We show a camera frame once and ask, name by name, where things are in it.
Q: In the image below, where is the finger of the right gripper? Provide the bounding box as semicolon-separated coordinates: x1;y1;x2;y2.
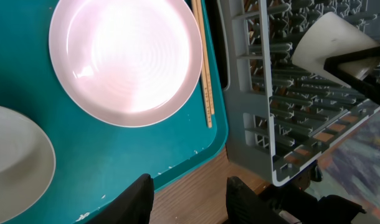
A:
323;46;380;105

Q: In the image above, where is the large pink plate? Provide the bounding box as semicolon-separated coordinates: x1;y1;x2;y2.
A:
49;0;203;128

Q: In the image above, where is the white bowl with food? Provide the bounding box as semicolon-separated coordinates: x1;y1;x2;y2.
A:
0;106;56;223

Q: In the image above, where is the teal serving tray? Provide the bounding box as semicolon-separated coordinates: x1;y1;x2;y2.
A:
0;0;228;223

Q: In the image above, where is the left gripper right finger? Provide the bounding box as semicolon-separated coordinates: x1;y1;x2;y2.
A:
226;176;288;224

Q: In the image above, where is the wooden chopstick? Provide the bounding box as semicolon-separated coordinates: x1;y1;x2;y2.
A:
191;0;212;128
196;0;215;115

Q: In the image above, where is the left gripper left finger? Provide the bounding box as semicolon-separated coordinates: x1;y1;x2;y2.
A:
86;174;154;224

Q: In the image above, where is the small white cup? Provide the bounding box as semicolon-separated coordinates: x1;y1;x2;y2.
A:
292;12;380;88

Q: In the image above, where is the grey dishwasher rack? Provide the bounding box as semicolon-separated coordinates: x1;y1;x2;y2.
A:
217;0;380;186

